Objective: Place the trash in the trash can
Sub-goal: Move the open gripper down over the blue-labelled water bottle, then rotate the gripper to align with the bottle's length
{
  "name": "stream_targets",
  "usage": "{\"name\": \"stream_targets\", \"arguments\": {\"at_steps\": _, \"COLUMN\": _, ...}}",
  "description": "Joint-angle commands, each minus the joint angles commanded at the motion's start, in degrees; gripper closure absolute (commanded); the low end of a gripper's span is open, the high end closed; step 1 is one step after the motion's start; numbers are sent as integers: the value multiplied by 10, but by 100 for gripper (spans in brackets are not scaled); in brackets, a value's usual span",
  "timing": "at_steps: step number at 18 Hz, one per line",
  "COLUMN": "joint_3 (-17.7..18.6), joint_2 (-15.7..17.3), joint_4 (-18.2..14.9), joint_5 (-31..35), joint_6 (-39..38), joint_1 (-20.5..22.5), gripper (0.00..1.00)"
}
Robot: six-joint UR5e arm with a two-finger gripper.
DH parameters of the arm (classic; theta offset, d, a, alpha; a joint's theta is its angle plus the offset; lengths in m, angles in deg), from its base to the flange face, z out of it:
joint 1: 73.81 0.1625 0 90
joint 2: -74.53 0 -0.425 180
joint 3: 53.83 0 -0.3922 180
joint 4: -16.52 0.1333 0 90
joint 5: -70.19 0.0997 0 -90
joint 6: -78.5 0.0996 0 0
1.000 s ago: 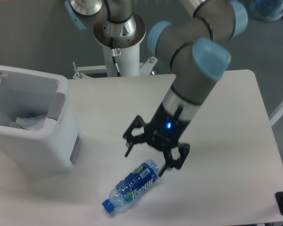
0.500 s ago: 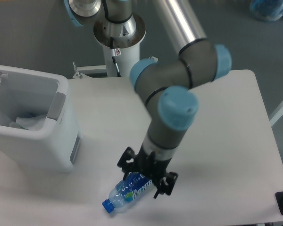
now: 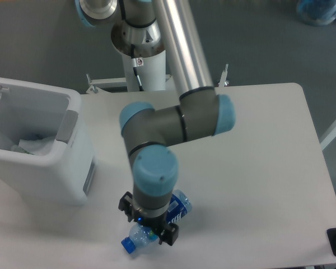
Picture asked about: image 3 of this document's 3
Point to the blue plastic bag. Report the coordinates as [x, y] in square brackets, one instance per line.
[316, 13]

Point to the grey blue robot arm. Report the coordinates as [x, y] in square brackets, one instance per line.
[143, 29]

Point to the clear plastic bag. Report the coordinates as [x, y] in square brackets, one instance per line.
[39, 147]

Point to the white plastic trash can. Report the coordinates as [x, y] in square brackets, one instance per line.
[64, 175]

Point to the white metal base frame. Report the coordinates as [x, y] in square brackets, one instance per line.
[120, 85]

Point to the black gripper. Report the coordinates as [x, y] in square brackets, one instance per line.
[155, 219]

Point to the blue labelled plastic bottle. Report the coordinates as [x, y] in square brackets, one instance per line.
[140, 236]

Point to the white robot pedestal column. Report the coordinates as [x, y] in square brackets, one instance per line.
[151, 72]

